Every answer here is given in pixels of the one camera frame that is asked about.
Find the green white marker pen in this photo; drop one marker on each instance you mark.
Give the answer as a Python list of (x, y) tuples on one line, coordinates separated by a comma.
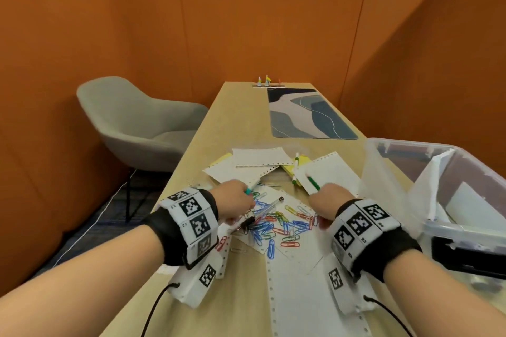
[(296, 163)]

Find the pile of coloured paper clips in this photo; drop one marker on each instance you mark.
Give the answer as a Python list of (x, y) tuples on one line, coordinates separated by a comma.
[(284, 230)]

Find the grey armchair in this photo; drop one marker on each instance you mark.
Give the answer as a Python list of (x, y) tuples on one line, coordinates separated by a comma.
[(130, 111)]

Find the patterned desk mat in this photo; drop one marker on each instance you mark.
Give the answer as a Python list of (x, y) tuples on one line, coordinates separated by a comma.
[(308, 119)]

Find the person's right hand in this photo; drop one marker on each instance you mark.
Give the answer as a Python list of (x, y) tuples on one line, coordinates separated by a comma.
[(332, 200)]

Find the person's left forearm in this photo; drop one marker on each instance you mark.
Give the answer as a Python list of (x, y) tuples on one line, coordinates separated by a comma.
[(79, 289)]

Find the white teal marker pen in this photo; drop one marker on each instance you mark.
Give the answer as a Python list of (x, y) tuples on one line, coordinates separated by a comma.
[(248, 191)]

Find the clear plastic storage bin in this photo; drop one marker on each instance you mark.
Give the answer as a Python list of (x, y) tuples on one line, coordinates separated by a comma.
[(379, 175)]

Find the black wristband with marker tags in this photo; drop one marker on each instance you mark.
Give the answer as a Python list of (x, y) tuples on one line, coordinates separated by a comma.
[(363, 226), (189, 214)]

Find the person's right forearm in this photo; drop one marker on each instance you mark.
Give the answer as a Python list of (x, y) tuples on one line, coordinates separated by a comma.
[(435, 301)]

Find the stack of white perforated papers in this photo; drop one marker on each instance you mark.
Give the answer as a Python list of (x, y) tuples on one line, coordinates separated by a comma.
[(253, 157)]

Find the person's left hand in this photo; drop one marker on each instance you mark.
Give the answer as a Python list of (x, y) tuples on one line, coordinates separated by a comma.
[(233, 200)]

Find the white wrist camera unit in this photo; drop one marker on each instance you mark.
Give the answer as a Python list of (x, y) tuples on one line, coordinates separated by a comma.
[(340, 285), (197, 281)]

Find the white card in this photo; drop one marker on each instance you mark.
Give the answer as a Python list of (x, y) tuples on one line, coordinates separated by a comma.
[(470, 206)]

